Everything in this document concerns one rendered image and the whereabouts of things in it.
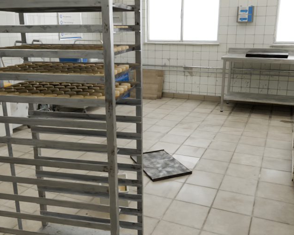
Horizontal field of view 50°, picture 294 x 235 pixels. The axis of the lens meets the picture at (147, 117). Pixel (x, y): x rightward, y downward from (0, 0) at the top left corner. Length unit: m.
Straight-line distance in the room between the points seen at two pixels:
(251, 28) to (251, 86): 0.98
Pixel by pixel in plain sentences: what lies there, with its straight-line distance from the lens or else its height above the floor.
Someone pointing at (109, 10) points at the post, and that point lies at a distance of 1.12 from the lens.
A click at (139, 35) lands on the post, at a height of 1.29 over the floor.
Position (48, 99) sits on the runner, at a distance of 1.29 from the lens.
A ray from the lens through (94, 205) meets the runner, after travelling 1.39.
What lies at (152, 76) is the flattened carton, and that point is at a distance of 6.11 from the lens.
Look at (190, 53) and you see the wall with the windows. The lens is 5.97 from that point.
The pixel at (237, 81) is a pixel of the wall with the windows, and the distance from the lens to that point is 5.86.
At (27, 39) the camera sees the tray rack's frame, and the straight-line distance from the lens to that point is 1.80.
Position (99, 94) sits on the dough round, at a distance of 1.31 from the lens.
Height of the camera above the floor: 1.32
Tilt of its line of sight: 16 degrees down
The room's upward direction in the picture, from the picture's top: straight up
